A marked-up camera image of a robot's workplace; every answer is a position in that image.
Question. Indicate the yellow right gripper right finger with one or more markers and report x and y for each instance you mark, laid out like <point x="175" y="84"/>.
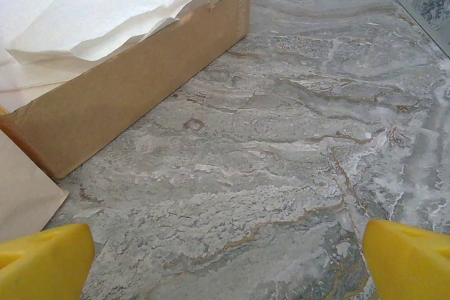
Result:
<point x="411" y="265"/>

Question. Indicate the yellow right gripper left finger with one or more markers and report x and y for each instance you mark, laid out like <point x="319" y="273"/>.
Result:
<point x="42" y="265"/>

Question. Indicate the printed paper takeout bag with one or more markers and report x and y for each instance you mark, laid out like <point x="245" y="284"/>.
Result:
<point x="21" y="187"/>

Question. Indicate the brown cardboard napkin box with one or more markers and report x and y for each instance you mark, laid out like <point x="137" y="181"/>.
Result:
<point x="133" y="96"/>

